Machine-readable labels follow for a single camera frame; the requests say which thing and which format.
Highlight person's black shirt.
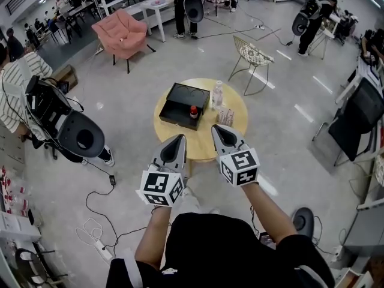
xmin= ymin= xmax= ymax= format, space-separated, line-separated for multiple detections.
xmin=106 ymin=213 xmax=335 ymax=288

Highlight black folding chair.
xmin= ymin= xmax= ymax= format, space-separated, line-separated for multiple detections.
xmin=311 ymin=76 xmax=384 ymax=166

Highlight white rectangular table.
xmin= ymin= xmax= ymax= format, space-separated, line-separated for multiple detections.
xmin=140 ymin=0 xmax=176 ymax=43

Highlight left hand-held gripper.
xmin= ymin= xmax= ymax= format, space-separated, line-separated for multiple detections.
xmin=135 ymin=134 xmax=188 ymax=208

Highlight grey cabinet desk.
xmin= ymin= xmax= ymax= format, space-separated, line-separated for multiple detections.
xmin=341 ymin=196 xmax=384 ymax=257

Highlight white cable coil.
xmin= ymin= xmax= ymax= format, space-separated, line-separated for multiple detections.
xmin=74 ymin=217 xmax=104 ymax=249

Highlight person's light trousers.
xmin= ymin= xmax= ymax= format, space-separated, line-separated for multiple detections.
xmin=179 ymin=187 xmax=221 ymax=216

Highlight cardboard box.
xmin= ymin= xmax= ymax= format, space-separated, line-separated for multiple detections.
xmin=52 ymin=64 xmax=79 ymax=91

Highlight black metal stool chair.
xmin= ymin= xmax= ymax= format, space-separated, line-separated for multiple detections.
xmin=14 ymin=241 xmax=69 ymax=288

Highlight black box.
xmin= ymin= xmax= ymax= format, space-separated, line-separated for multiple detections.
xmin=158 ymin=82 xmax=211 ymax=131

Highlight black backpack rig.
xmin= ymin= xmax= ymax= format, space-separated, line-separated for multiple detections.
xmin=25 ymin=76 xmax=73 ymax=140

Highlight person's left forearm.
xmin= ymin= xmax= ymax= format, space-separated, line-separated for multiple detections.
xmin=134 ymin=205 xmax=172 ymax=271

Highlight black office chair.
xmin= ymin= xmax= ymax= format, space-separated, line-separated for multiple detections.
xmin=29 ymin=132 xmax=59 ymax=161

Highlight black phone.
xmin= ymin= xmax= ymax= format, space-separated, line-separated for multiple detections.
xmin=259 ymin=232 xmax=277 ymax=251

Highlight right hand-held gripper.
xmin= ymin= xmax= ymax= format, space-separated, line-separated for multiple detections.
xmin=211 ymin=124 xmax=260 ymax=188

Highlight pink armchair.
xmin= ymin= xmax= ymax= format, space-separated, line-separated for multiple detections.
xmin=91 ymin=8 xmax=157 ymax=74

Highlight wire chair with patterned cushion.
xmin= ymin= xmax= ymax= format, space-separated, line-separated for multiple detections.
xmin=227 ymin=35 xmax=275 ymax=97

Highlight round wooden table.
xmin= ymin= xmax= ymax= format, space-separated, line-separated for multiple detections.
xmin=153 ymin=78 xmax=249 ymax=163

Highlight group of red-labelled bottles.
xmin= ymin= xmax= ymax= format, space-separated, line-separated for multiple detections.
xmin=0 ymin=166 xmax=31 ymax=218

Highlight black floor cable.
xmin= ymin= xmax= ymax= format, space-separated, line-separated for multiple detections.
xmin=85 ymin=157 xmax=148 ymax=251

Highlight person's right forearm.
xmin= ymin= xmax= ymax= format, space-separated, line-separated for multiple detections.
xmin=241 ymin=182 xmax=298 ymax=242

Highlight grey seat-shaped device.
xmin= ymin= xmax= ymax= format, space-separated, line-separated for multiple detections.
xmin=183 ymin=0 xmax=205 ymax=23
xmin=292 ymin=10 xmax=310 ymax=37
xmin=292 ymin=207 xmax=315 ymax=240
xmin=56 ymin=111 xmax=106 ymax=158

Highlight clear plastic water bottle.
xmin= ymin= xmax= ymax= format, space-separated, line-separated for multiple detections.
xmin=212 ymin=80 xmax=224 ymax=110

